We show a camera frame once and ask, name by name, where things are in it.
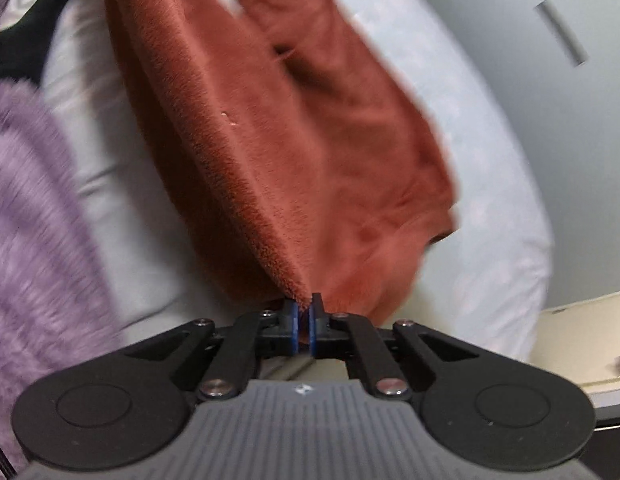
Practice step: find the rust orange fleece garment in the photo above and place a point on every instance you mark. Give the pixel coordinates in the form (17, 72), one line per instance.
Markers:
(290, 160)

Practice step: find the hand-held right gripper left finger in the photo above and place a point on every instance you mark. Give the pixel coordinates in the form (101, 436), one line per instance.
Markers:
(292, 327)

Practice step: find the black cloth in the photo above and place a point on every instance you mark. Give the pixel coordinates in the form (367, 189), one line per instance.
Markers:
(25, 45)

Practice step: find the bed with polka dot sheet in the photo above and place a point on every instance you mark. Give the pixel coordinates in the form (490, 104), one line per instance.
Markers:
(490, 185)

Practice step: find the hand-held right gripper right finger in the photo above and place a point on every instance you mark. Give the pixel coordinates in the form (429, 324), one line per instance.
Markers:
(315, 327)

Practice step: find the purple fuzzy garment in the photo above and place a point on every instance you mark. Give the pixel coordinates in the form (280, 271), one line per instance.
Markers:
(35, 235)

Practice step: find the grey wall switch panel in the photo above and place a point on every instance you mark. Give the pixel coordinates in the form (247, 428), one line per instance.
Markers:
(560, 32)

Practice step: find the cream wooden board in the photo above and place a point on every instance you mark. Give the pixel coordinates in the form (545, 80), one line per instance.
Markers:
(580, 340)

